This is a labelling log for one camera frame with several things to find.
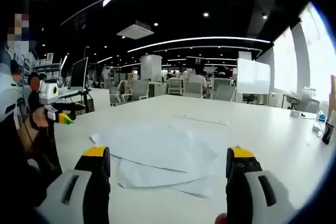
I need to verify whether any large bright window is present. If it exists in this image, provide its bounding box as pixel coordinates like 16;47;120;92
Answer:
272;26;299;91
299;1;335;104

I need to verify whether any blue tissue pack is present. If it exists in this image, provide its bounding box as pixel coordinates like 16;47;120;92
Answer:
317;110;328;124

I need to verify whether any black desktop stand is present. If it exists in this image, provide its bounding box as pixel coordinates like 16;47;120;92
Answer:
322;119;336;145

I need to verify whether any row of white office chairs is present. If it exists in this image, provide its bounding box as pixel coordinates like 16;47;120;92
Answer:
109;77;238;104

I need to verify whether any thin curved ceiling light strip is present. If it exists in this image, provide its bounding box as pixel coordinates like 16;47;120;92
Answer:
127;36;271;53

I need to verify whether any person's dark clothing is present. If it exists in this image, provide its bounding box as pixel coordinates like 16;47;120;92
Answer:
0;115;64;224

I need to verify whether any person's left hand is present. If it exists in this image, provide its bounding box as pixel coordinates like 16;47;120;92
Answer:
29;107;50;132

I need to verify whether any ceiling air conditioner unit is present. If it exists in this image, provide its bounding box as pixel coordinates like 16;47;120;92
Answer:
116;20;155;40

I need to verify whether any cardboard box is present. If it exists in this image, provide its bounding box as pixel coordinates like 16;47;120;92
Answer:
330;74;336;104

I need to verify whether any white cloth sheet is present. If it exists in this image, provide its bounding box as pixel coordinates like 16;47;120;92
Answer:
89;123;229;198

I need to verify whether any white rolling whiteboard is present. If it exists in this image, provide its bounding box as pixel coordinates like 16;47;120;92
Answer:
237;58;271;95

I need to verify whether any black computer monitor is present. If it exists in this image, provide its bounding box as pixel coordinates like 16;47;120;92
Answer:
70;56;89;90

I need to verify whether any white table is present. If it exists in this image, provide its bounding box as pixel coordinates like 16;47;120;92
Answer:
34;94;331;224

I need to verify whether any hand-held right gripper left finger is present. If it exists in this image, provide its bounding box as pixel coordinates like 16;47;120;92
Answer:
35;145;112;224

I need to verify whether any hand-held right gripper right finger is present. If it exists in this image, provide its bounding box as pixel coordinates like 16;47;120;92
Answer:
225;145;301;224

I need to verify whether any white side desk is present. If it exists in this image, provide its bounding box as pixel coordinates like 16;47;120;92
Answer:
57;87;111;116

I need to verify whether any storage shelf with white bins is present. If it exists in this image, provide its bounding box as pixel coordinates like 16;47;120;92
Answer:
31;52;64;86

